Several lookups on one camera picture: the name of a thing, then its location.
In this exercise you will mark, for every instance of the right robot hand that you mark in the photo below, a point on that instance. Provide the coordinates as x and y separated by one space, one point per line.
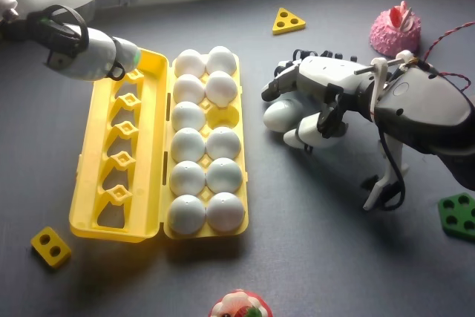
334 72

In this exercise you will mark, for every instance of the white toy egg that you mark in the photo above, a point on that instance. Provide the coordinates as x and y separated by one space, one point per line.
222 144
188 116
189 88
278 116
187 179
221 61
223 176
190 62
225 211
221 88
188 145
187 215

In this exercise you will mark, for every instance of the yellow egg carton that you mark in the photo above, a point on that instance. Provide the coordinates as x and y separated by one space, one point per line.
148 146

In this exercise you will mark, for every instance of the pink frosted cake toy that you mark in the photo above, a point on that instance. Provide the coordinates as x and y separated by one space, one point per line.
389 35

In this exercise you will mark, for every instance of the yellow triangle block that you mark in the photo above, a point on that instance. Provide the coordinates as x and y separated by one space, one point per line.
284 16

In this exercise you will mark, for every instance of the grey table cloth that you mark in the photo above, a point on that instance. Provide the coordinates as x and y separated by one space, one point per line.
315 239

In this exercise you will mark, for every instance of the green pentagon block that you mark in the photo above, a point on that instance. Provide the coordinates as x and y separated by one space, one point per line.
458 217

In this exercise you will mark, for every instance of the strawberry cream cake toy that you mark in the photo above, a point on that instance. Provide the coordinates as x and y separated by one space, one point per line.
241 306

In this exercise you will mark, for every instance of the yellow square block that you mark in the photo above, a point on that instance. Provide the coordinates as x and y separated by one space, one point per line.
41 244

